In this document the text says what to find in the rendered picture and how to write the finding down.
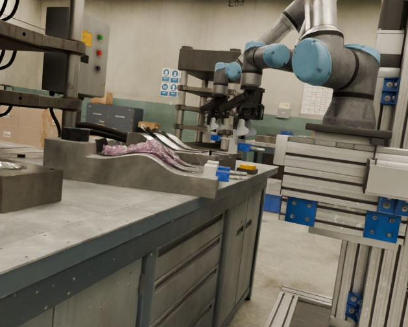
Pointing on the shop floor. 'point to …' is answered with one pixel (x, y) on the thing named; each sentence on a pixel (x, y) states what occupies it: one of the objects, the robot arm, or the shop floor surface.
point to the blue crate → (272, 203)
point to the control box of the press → (60, 19)
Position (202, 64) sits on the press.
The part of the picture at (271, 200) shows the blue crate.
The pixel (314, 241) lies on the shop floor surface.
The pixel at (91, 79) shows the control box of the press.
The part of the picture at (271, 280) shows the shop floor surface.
